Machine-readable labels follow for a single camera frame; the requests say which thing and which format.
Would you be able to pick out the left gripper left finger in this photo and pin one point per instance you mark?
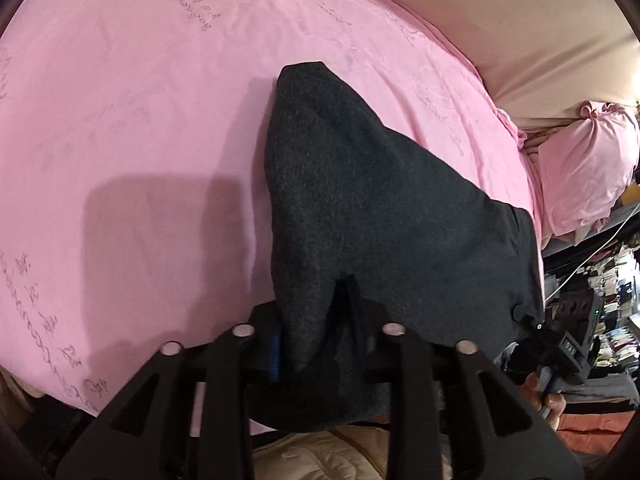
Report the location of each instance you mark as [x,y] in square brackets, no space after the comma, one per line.
[183,415]

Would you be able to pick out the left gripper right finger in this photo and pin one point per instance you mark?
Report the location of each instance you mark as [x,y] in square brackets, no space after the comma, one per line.
[445,401]

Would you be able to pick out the black pants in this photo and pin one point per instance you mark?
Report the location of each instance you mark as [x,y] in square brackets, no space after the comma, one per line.
[370,228]

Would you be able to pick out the person's right hand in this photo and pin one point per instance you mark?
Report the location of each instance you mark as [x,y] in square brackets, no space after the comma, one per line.
[553,404]

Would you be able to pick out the beige quilted jacket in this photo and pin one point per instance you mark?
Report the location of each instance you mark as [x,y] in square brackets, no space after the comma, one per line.
[342,453]

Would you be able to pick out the pink pillow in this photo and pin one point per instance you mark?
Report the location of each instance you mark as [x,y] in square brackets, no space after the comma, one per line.
[584,168]

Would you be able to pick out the beige headboard cover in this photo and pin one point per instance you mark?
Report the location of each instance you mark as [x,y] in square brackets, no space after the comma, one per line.
[541,59]

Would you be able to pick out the pink bed sheet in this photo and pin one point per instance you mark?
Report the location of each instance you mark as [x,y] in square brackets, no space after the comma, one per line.
[134,206]

